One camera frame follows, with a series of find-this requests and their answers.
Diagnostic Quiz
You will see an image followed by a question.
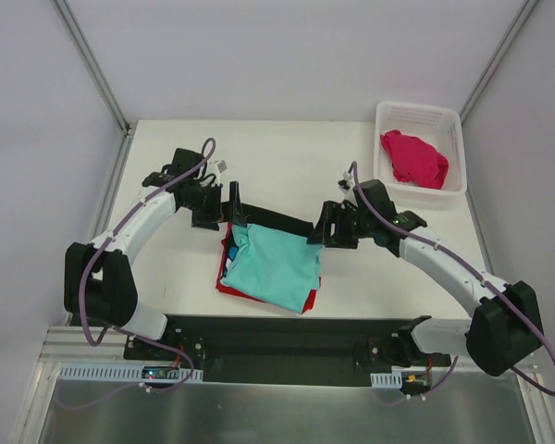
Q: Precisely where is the white cable duct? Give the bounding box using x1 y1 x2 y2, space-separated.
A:
370 372 402 389
59 363 204 384

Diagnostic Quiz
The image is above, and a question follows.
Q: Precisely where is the left white cable duct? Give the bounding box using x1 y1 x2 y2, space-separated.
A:
59 363 204 384

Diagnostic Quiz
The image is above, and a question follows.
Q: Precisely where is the magenta t shirt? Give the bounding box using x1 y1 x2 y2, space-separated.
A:
380 129 450 190

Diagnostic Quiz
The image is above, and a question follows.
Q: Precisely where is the right white cable duct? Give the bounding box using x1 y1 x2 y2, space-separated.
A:
370 372 402 389

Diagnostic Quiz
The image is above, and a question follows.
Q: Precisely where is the purple cable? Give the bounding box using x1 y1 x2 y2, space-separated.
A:
348 161 555 406
57 137 217 411

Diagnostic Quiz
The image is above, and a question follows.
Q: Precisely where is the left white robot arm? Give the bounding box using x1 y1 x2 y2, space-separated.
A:
64 138 247 360

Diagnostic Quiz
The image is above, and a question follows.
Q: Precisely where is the right aluminium frame post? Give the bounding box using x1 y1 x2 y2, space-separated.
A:
459 0 542 126

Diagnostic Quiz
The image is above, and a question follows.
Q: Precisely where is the red t shirt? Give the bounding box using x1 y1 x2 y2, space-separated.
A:
216 225 317 314

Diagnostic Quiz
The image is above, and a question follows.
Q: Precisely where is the left aluminium frame post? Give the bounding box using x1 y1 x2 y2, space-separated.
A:
51 0 132 136

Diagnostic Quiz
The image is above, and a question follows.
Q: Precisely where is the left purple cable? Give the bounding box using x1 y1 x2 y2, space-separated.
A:
57 137 217 411

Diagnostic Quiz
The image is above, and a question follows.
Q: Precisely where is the aluminium frame post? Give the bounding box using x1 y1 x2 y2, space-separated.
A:
51 0 132 136
459 0 542 126

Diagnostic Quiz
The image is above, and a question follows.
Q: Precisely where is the white plastic basket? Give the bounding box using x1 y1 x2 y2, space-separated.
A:
373 101 467 202

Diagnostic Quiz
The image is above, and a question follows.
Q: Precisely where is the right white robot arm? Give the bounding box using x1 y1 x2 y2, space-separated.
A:
307 174 542 376

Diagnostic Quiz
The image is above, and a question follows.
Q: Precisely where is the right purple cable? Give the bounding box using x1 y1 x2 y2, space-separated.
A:
348 161 555 406

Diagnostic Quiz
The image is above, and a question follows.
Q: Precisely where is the teal t shirt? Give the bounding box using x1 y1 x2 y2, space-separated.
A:
219 224 323 314

